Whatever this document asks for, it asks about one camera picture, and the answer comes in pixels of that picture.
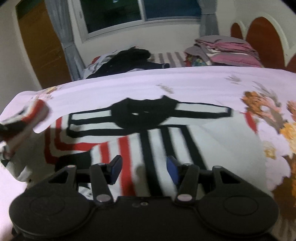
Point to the red white scalloped headboard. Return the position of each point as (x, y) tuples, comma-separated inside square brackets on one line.
[(267, 37)]

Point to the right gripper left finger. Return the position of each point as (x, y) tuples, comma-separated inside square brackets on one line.
[(101, 176)]

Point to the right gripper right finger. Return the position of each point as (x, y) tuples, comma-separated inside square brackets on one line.
[(185, 177)]

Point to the right grey curtain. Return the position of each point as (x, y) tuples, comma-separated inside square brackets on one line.
[(208, 20)]

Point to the striped white red black shirt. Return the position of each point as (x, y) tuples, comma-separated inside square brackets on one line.
[(144, 133)]

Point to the grey curtain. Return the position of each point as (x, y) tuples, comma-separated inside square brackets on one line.
[(59, 15), (208, 20)]

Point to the window with white frame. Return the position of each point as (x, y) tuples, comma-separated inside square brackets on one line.
[(95, 18)]

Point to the left grey curtain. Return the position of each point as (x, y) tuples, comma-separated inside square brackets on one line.
[(59, 15)]

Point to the pink grey folded bedding stack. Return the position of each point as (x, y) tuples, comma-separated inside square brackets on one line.
[(223, 50)]

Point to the black clothes pile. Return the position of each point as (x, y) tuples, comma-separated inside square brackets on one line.
[(121, 61)]

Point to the brown wooden door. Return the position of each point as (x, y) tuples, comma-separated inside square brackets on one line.
[(42, 44)]

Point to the grey striped mattress sheet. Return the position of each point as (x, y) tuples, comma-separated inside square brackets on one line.
[(174, 59)]

